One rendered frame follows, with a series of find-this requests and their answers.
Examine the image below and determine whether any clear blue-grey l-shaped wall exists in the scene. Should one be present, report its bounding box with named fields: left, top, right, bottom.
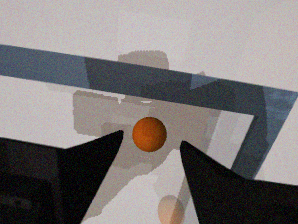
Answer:
left=0, top=44, right=298, bottom=180

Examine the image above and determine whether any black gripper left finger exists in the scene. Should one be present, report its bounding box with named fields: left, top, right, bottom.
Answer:
left=0, top=130, right=124, bottom=224

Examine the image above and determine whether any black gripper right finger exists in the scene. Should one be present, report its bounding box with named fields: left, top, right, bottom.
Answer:
left=180, top=141, right=298, bottom=224

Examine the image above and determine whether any clear l-shaped low wall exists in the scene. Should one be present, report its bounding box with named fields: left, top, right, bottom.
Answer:
left=181, top=109, right=253, bottom=224

